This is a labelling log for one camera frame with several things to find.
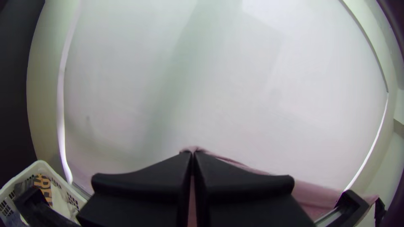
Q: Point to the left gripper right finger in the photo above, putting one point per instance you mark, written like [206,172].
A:
[246,198]

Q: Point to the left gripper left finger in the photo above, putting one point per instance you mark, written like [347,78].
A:
[142,195]

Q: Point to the mauve t-shirt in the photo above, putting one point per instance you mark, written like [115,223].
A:
[315,197]

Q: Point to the heap of clothes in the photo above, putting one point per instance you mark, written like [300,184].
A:
[58,195]

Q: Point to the white laundry basket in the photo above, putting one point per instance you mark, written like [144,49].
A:
[38,164]

